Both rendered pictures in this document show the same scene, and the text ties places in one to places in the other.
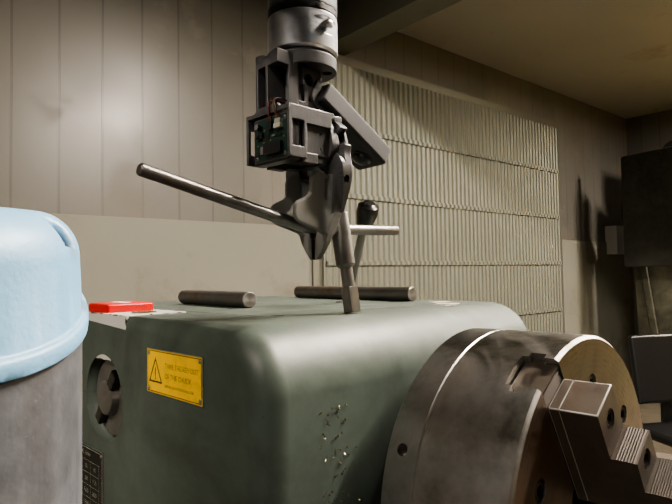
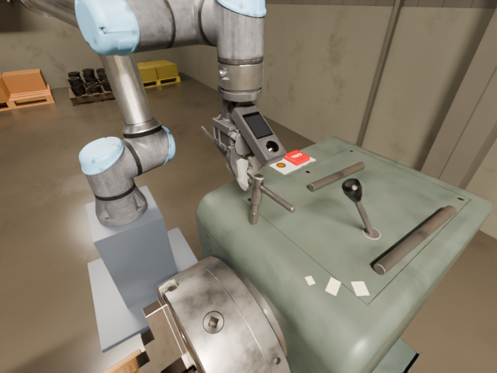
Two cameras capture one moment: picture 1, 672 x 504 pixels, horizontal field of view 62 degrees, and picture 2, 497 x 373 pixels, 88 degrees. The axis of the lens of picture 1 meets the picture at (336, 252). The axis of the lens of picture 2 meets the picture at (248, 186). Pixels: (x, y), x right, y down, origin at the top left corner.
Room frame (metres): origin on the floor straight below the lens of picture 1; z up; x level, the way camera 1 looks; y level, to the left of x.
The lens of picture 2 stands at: (0.67, -0.43, 1.65)
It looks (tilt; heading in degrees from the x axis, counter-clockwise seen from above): 36 degrees down; 98
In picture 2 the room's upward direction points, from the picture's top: straight up
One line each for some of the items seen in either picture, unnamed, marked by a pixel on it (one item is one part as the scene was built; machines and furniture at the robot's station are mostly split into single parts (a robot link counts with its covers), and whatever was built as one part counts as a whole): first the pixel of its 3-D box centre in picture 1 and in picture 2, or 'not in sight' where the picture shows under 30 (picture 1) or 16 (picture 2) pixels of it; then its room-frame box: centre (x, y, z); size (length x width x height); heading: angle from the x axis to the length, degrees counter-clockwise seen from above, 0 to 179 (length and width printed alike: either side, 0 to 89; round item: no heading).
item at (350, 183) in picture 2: (365, 217); (351, 190); (0.80, -0.04, 1.38); 0.04 x 0.03 x 0.05; 45
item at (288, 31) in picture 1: (304, 42); (239, 75); (0.59, 0.03, 1.55); 0.08 x 0.08 x 0.05
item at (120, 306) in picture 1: (121, 309); (296, 158); (0.72, 0.28, 1.26); 0.06 x 0.06 x 0.02; 45
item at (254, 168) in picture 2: (293, 217); (247, 166); (0.60, 0.05, 1.36); 0.06 x 0.03 x 0.09; 135
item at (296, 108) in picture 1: (298, 116); (239, 120); (0.59, 0.04, 1.47); 0.09 x 0.08 x 0.12; 135
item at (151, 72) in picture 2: not in sight; (151, 73); (-2.51, 5.83, 0.20); 1.17 x 0.85 x 0.41; 40
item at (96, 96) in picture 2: not in sight; (91, 81); (-3.35, 4.79, 0.24); 1.36 x 0.96 x 0.49; 130
